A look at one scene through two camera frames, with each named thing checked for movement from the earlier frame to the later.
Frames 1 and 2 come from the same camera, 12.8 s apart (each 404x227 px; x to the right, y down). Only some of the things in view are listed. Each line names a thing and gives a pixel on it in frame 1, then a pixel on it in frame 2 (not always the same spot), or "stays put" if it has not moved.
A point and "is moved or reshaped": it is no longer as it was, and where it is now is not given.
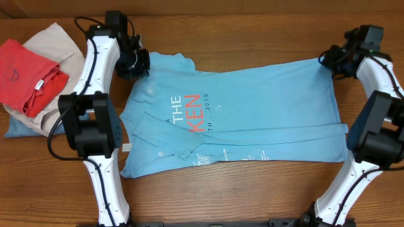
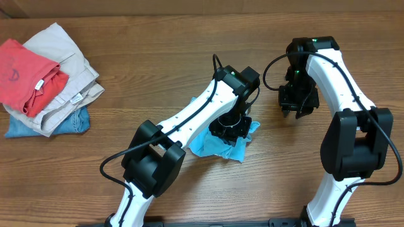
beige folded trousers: (54, 43) stays put
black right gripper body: (341, 67) → (303, 95)
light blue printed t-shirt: (180, 117) is moved or reshaped
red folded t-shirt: (29, 81) stays put
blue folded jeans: (17, 129) stays put
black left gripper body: (132, 64) → (231, 125)
